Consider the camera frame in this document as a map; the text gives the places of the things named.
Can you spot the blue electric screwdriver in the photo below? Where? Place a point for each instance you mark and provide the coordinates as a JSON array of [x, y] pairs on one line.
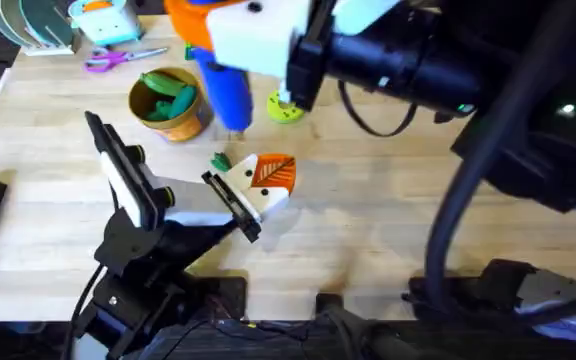
[[228, 95]]

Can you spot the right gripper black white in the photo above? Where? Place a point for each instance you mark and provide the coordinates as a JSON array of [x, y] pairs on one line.
[[398, 62]]

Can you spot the green disc with holes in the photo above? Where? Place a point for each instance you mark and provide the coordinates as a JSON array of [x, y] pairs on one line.
[[283, 112]]

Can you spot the purple scissors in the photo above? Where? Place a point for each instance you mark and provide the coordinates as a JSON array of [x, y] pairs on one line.
[[113, 59]]

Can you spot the small green toy vegetable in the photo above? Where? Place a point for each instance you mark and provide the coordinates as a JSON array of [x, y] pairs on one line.
[[221, 162]]

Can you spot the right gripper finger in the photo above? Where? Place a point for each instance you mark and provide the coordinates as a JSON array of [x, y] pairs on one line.
[[253, 35]]

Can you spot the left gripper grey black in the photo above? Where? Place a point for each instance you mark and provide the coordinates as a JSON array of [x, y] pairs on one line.
[[188, 202]]

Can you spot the left wrist upright black plate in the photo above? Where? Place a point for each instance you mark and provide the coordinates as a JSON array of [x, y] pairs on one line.
[[127, 172]]

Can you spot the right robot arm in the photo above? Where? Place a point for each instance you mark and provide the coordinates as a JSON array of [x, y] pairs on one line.
[[543, 55]]

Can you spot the yellow tub with green toys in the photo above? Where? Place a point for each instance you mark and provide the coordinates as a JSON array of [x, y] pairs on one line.
[[168, 107]]

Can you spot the black rail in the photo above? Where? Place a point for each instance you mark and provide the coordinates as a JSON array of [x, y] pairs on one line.
[[278, 345]]

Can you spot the small green block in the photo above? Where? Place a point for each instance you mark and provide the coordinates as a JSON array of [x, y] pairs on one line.
[[189, 52]]

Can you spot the teal box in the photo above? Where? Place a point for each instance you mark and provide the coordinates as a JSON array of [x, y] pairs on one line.
[[105, 22]]

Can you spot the rack with plates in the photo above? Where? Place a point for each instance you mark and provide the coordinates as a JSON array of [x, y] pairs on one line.
[[33, 25]]

